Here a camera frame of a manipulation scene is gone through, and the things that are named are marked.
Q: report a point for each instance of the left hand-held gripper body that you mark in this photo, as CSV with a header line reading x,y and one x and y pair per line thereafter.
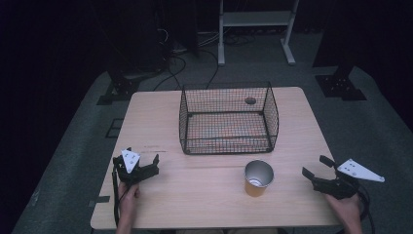
x,y
131,174

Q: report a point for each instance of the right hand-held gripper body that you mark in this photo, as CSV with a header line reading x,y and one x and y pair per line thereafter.
x,y
337,187

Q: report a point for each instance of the orange paper cup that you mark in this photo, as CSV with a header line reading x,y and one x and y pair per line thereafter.
x,y
258,187

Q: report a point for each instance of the person's right hand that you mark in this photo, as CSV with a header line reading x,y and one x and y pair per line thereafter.
x,y
347,209

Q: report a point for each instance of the person's left hand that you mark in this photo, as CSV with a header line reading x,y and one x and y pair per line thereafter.
x,y
128,200

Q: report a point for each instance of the black tape square outline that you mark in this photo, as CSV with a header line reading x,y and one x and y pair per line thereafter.
x,y
110,128

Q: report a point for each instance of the black tape strip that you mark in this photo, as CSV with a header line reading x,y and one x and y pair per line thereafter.
x,y
102,199

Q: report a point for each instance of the black stand base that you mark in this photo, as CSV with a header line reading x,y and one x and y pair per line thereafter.
x,y
121,89
341,86

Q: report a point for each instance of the dark round object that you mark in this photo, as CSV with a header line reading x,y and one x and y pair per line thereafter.
x,y
250,100

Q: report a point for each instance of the white metal stand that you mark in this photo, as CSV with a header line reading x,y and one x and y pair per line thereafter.
x,y
256,18

